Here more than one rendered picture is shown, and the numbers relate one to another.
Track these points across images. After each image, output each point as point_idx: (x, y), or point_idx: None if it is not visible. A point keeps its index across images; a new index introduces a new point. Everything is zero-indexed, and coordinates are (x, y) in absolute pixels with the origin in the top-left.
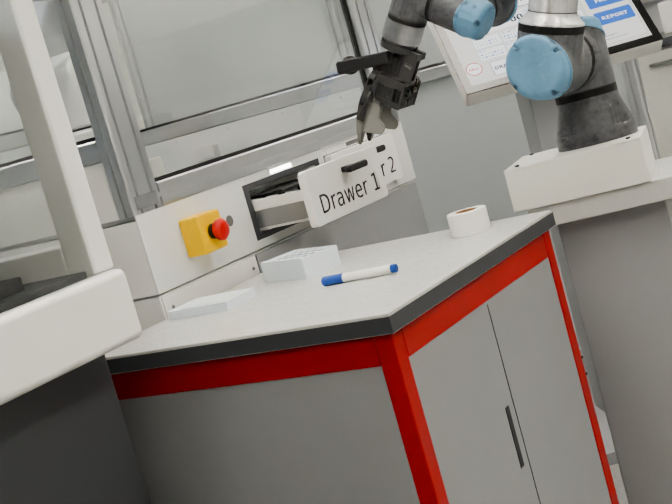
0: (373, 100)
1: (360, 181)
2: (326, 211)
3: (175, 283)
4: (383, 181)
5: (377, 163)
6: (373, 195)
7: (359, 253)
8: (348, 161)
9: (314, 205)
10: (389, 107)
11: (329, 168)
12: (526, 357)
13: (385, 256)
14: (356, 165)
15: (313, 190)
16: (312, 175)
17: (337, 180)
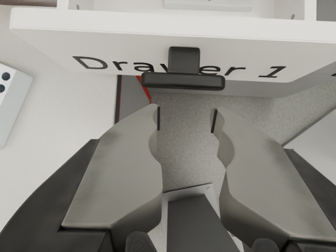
0: (241, 203)
1: (226, 65)
2: (93, 68)
3: None
4: (298, 75)
5: (320, 62)
6: (245, 77)
7: (60, 142)
8: (213, 44)
9: (57, 60)
10: (246, 251)
11: (123, 39)
12: None
13: (0, 205)
14: (171, 87)
15: (52, 50)
16: (46, 36)
17: (146, 54)
